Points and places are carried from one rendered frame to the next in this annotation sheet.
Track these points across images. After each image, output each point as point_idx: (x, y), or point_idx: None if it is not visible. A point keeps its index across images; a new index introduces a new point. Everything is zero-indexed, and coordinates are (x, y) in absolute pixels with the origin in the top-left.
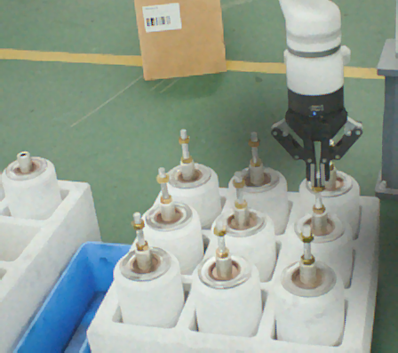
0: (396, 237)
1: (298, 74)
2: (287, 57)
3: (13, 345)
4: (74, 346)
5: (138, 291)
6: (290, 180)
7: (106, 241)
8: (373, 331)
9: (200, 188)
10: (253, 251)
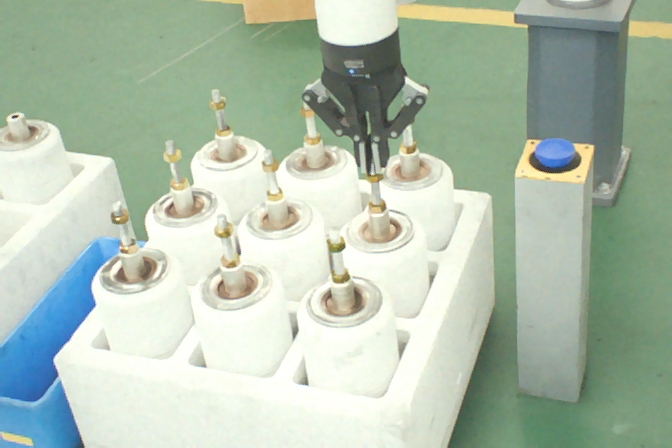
0: None
1: (327, 14)
2: None
3: None
4: None
5: (117, 307)
6: None
7: (147, 237)
8: (472, 377)
9: (238, 170)
10: (288, 260)
